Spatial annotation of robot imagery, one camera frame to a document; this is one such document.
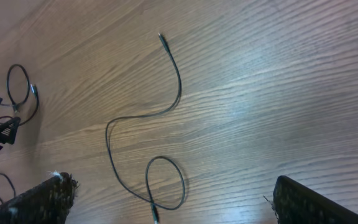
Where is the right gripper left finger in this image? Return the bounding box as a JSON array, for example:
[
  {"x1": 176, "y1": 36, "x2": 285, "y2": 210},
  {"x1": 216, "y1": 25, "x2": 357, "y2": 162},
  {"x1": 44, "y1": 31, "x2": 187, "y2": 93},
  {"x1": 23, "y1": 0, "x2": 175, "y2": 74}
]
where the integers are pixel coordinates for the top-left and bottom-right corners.
[{"x1": 0, "y1": 172, "x2": 78, "y2": 224}]

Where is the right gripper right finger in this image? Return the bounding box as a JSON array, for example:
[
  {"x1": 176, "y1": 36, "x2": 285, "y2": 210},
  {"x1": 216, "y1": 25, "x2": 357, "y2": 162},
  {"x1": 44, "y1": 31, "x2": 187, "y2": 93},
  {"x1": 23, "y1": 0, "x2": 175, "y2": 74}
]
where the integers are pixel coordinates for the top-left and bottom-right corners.
[{"x1": 269, "y1": 175, "x2": 358, "y2": 224}]

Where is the black cable bundle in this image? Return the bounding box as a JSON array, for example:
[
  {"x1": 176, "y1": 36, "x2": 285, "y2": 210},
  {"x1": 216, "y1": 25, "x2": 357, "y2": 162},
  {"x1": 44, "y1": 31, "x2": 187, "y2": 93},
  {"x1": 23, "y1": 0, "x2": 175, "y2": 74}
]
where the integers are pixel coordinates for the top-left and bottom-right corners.
[{"x1": 104, "y1": 32, "x2": 186, "y2": 224}]

